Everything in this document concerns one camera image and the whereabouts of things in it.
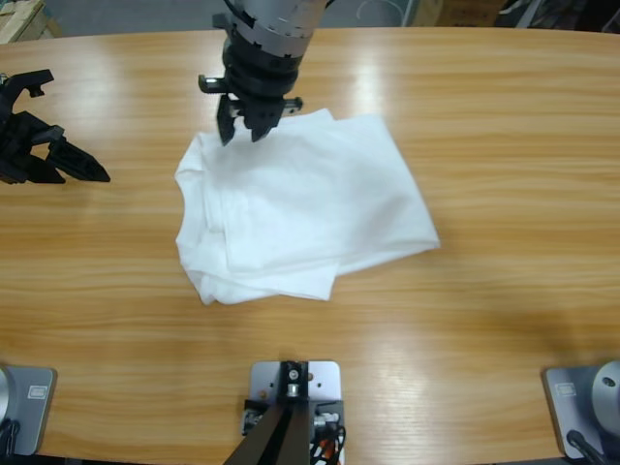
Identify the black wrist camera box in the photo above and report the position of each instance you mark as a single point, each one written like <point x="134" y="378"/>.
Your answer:
<point x="220" y="20"/>
<point x="26" y="82"/>

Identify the grey metal frame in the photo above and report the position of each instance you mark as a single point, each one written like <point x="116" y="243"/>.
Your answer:
<point x="562" y="14"/>

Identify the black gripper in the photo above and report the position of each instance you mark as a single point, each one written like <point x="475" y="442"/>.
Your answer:
<point x="19" y="140"/>
<point x="261" y="77"/>

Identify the black clamp with silver fittings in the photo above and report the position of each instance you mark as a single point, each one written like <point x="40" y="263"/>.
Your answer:
<point x="331" y="406"/>

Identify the white T-shirt with black print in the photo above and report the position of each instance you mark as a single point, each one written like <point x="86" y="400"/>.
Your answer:
<point x="300" y="208"/>

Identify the white mounting block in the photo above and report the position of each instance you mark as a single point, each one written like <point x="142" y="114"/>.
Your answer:
<point x="324" y="382"/>

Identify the brown cardboard box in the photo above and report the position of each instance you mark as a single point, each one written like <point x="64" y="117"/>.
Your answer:
<point x="460" y="9"/>

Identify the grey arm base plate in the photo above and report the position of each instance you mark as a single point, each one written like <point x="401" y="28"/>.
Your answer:
<point x="34" y="412"/>
<point x="571" y="402"/>

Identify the dark camera post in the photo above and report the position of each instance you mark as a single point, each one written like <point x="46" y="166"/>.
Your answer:
<point x="286" y="436"/>

